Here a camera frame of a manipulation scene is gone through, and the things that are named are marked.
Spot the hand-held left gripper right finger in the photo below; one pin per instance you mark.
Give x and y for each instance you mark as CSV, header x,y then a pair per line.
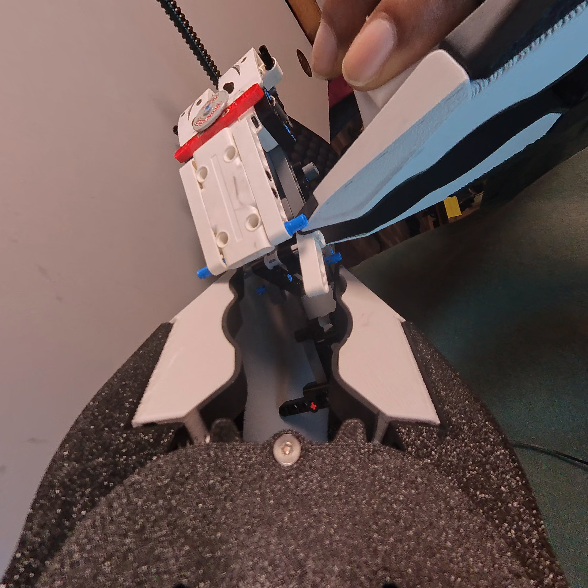
x,y
386,367

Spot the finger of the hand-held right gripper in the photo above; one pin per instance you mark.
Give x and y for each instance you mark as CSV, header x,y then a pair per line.
x,y
482,167
404,151

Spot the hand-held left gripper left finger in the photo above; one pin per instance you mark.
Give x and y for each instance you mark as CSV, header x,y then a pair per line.
x,y
183,367

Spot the white angled brick beam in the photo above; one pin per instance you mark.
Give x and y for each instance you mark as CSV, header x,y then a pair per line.
x,y
314,271

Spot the white spotted brick truck model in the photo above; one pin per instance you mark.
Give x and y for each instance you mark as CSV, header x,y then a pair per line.
x,y
229,193

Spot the grey desk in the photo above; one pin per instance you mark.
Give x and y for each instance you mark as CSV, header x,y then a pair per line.
x,y
69,183

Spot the person's right hand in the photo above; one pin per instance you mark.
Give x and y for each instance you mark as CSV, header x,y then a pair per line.
x,y
367,46

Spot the small yellow object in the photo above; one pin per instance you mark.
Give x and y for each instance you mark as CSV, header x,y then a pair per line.
x,y
452,206

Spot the person in green sweatshirt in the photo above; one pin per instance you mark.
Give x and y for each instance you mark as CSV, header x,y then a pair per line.
x,y
528,321

